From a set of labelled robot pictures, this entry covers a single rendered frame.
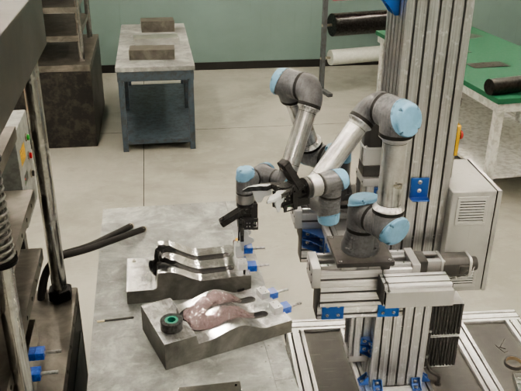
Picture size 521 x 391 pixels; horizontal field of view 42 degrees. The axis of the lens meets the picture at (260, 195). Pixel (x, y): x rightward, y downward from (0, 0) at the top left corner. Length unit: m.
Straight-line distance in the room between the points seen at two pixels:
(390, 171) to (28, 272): 1.35
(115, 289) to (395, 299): 1.13
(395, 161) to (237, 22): 6.85
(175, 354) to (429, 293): 0.97
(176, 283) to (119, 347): 0.36
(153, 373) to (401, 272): 1.02
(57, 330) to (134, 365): 0.40
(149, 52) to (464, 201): 4.18
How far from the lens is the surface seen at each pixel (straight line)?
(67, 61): 6.60
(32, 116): 2.58
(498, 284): 4.66
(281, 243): 4.83
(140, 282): 2.84
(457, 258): 2.83
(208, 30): 9.09
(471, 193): 2.84
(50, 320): 2.82
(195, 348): 2.47
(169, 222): 3.41
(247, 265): 2.82
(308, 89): 2.76
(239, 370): 2.45
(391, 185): 2.43
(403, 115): 2.31
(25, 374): 2.19
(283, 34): 9.23
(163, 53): 6.45
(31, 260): 2.72
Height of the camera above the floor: 2.37
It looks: 25 degrees down
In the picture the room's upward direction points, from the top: 1 degrees clockwise
